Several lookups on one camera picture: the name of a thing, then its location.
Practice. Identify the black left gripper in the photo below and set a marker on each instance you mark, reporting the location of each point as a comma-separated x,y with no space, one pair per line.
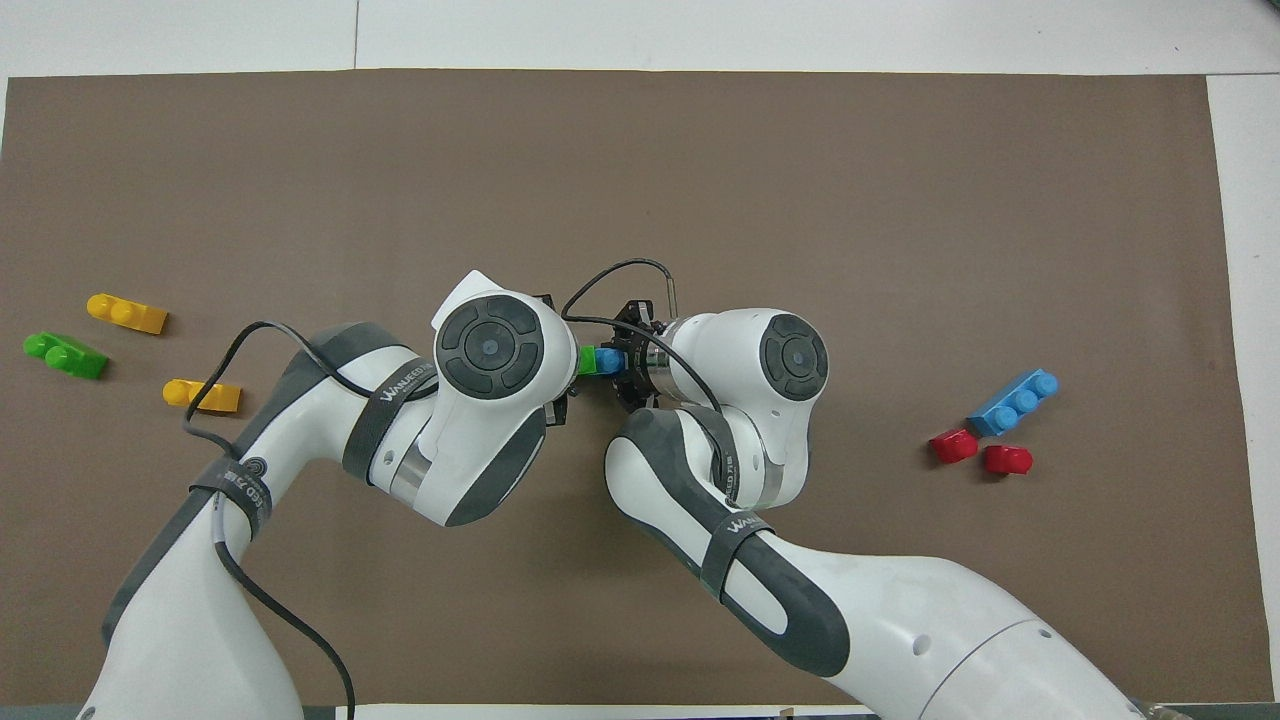
560,405

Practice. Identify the brown table mat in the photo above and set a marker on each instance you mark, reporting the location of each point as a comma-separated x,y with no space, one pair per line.
640,180

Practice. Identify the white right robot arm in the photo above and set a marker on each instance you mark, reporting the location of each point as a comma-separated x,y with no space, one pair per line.
800,580

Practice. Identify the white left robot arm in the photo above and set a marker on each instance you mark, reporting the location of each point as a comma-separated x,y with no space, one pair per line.
300,440

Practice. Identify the blue three-stud block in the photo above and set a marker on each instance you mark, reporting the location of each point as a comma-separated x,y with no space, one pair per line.
610,361
1012,402

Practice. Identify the yellow two-stud block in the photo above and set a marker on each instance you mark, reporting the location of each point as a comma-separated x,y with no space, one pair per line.
205,396
130,314

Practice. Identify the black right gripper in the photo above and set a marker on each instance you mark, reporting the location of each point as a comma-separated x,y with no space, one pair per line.
632,350

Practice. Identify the green two-stud block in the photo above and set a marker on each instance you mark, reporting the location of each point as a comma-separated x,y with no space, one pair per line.
588,361
68,356

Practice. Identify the red small block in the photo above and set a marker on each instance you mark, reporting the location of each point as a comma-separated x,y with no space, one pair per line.
954,446
1008,460

